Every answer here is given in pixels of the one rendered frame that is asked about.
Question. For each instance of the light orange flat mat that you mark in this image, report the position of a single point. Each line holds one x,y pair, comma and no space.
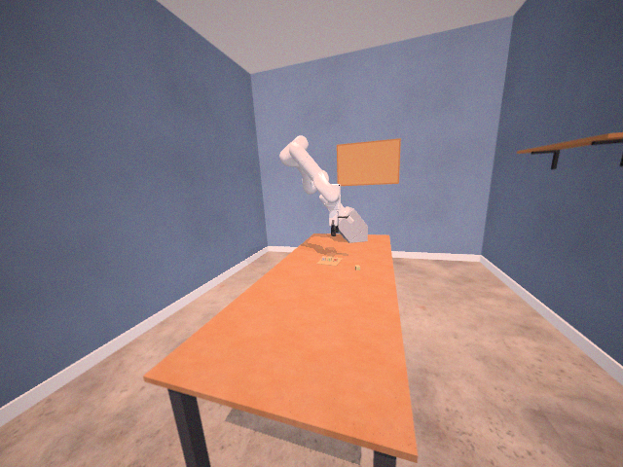
332,263

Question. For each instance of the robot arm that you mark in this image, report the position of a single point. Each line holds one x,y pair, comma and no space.
314,179

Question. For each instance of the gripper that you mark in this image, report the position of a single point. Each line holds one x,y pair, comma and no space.
334,221

